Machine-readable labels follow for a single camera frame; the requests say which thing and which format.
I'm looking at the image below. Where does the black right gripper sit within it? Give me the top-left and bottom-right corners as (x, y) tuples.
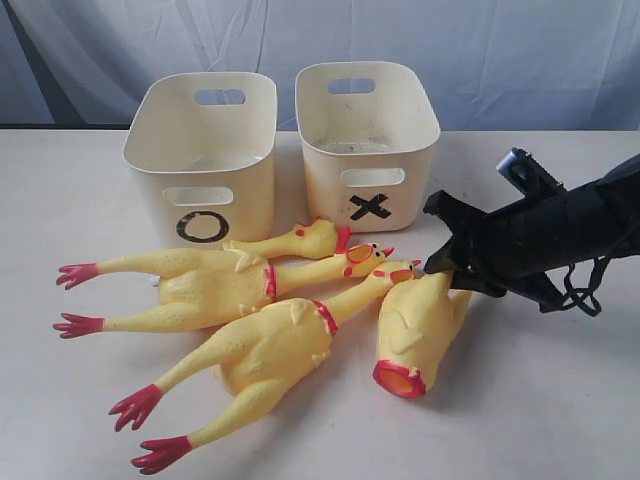
(423, 182), (608, 313)

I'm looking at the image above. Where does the headless yellow rubber chicken body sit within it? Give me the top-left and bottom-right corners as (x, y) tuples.
(373, 271), (472, 399)

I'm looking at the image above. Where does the whole yellow rubber chicken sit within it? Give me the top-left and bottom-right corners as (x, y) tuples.
(53, 243), (394, 339)
(111, 260), (418, 475)

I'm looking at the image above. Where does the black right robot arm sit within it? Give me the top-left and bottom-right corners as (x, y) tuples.
(423, 148), (639, 316)

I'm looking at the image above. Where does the cream bin marked X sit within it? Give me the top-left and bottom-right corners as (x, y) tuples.
(295, 61), (441, 233)

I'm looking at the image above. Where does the detached yellow chicken head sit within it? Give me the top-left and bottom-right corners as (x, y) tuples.
(223, 217), (351, 260)

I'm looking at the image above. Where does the cream bin marked O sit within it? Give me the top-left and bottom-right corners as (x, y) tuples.
(123, 72), (278, 249)

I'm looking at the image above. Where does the blue backdrop cloth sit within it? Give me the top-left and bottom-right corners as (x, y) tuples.
(1, 1), (639, 130)

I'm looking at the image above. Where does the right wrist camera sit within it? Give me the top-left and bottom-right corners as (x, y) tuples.
(496, 147), (566, 201)

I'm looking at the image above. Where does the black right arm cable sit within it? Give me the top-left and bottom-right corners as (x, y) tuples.
(557, 252), (619, 319)

